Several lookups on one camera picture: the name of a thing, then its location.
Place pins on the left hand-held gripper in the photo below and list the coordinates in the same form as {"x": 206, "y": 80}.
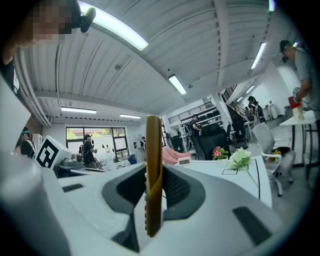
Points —
{"x": 47, "y": 153}

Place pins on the ceiling light strip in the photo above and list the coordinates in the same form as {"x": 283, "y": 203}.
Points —
{"x": 177, "y": 84}
{"x": 78, "y": 110}
{"x": 130, "y": 116}
{"x": 258, "y": 55}
{"x": 115, "y": 25}

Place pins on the jar with red lid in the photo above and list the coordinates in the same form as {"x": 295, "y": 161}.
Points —
{"x": 298, "y": 112}

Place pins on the black mesh office chair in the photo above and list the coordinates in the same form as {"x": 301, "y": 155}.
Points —
{"x": 215, "y": 140}

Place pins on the person's head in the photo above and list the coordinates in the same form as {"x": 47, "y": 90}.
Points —
{"x": 47, "y": 22}

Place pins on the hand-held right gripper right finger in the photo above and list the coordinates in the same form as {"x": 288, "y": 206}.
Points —
{"x": 220, "y": 207}

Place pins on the black-framed window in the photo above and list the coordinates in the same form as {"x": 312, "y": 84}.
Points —
{"x": 75, "y": 135}

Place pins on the white green flower bouquet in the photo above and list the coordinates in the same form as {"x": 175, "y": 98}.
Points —
{"x": 240, "y": 157}

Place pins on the yellow calculator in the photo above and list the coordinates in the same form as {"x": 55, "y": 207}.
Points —
{"x": 153, "y": 162}

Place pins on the blue chair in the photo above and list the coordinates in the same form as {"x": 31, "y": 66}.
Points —
{"x": 132, "y": 158}

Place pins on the red and brown boards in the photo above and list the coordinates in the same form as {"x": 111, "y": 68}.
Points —
{"x": 291, "y": 100}

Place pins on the black staircase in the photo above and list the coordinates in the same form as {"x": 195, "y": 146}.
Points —
{"x": 235, "y": 105}

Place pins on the pink digital clock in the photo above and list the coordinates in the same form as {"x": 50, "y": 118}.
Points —
{"x": 183, "y": 161}

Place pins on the person's black shirt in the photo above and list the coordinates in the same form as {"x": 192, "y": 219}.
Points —
{"x": 10, "y": 77}

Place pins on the white grey office chair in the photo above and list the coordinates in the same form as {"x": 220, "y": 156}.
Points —
{"x": 267, "y": 140}

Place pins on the pink lounge chair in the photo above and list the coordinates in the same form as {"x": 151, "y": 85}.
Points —
{"x": 172, "y": 155}

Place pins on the black cloth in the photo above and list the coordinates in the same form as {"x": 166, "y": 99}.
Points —
{"x": 283, "y": 149}

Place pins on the orange flower bunch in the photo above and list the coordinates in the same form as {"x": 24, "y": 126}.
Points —
{"x": 276, "y": 152}

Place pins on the pink flower bouquet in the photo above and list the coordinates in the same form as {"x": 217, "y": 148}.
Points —
{"x": 220, "y": 153}

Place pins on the black head-worn camera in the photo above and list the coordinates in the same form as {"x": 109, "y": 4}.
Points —
{"x": 88, "y": 20}

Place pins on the white side table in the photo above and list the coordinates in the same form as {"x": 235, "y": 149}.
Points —
{"x": 300, "y": 121}

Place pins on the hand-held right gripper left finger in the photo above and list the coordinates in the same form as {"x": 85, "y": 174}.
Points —
{"x": 100, "y": 195}

